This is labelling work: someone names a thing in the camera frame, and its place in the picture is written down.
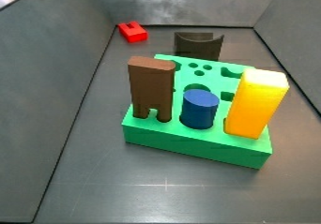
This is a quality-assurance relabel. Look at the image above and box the red double-square block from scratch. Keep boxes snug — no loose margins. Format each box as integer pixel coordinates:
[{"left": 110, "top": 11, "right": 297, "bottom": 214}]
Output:
[{"left": 118, "top": 22, "right": 149, "bottom": 43}]

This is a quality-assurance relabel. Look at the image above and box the blue cylinder block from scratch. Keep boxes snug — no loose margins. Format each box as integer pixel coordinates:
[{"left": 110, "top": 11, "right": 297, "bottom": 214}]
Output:
[{"left": 180, "top": 89, "right": 220, "bottom": 129}]

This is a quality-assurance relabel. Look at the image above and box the black curved holder stand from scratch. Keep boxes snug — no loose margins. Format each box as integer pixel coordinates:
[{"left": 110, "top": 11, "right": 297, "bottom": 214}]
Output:
[{"left": 174, "top": 32, "right": 225, "bottom": 61}]

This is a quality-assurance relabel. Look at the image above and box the yellow rectangular block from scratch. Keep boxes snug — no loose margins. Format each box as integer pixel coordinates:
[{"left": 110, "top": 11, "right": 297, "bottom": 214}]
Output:
[{"left": 225, "top": 68, "right": 291, "bottom": 139}]

